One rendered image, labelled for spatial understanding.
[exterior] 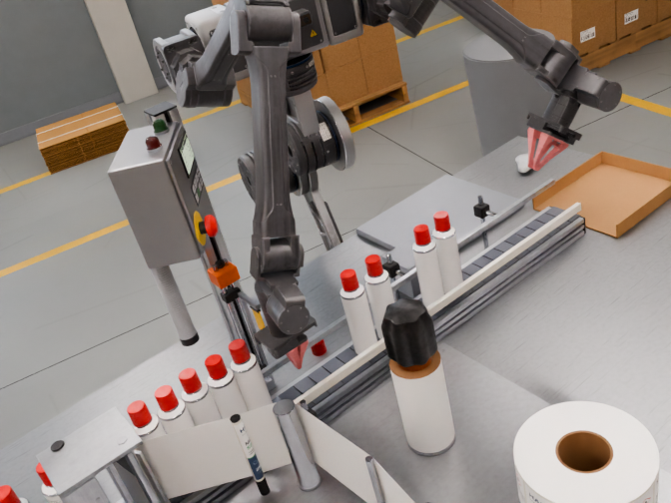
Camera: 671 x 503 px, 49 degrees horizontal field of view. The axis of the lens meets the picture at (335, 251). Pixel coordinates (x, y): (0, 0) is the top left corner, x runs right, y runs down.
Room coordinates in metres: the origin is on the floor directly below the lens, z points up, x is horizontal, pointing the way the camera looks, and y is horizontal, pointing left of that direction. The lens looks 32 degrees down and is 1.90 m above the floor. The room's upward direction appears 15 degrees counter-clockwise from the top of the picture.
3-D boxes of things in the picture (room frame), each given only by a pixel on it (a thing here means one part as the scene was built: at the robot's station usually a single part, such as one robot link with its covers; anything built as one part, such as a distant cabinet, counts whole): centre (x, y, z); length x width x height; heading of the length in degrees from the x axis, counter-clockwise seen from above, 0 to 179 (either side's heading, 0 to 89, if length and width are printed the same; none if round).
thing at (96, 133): (5.41, 1.62, 0.10); 0.64 x 0.52 x 0.20; 105
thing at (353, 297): (1.22, -0.01, 0.98); 0.05 x 0.05 x 0.20
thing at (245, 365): (1.09, 0.22, 0.98); 0.05 x 0.05 x 0.20
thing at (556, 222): (1.25, -0.15, 0.90); 1.07 x 0.01 x 0.02; 120
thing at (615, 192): (1.64, -0.74, 0.85); 0.30 x 0.26 x 0.04; 120
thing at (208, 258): (1.25, 0.23, 1.16); 0.04 x 0.04 x 0.67; 30
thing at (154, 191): (1.16, 0.26, 1.38); 0.17 x 0.10 x 0.19; 175
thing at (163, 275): (1.15, 0.31, 1.18); 0.04 x 0.04 x 0.21
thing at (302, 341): (1.07, 0.13, 1.05); 0.07 x 0.07 x 0.09; 29
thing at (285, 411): (0.91, 0.15, 0.97); 0.05 x 0.05 x 0.19
